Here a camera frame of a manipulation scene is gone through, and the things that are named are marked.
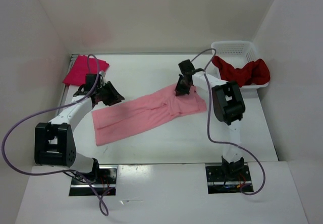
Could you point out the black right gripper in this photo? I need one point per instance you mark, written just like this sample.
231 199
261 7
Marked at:
179 90

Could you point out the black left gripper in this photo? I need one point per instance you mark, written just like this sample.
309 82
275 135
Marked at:
115 98

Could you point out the light pink t shirt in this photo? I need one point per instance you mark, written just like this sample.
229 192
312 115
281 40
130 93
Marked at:
134 117

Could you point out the magenta t shirt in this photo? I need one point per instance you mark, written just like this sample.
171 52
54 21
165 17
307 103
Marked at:
77 73

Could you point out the dark red t shirt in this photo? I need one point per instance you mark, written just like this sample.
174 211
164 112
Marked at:
254 72

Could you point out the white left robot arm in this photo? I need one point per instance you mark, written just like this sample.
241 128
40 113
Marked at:
54 140

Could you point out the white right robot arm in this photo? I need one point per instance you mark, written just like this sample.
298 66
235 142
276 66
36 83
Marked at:
228 107

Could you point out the white plastic basket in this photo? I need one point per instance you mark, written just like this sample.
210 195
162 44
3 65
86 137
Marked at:
238 54

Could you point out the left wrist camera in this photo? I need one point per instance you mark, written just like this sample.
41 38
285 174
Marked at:
90 80

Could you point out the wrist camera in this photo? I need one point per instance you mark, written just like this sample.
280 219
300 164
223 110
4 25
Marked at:
186 67
90 80

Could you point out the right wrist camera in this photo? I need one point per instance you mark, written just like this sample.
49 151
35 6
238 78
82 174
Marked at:
186 67

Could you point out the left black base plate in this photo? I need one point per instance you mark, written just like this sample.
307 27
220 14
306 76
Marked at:
104 185

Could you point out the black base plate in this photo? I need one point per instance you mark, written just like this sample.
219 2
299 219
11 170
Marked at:
104 185
217 183

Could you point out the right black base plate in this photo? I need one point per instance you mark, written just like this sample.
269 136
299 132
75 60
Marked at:
217 183

